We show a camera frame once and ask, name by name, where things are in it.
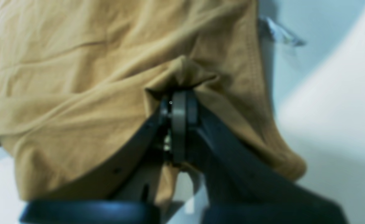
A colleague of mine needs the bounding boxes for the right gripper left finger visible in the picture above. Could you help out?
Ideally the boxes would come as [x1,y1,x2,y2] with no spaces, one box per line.
[19,91,188,224]

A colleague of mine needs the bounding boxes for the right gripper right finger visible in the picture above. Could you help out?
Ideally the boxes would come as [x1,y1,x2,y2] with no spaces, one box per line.
[185,91,347,224]

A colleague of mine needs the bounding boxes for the tan brown t-shirt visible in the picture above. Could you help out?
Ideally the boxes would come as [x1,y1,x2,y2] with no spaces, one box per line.
[0,0,306,201]

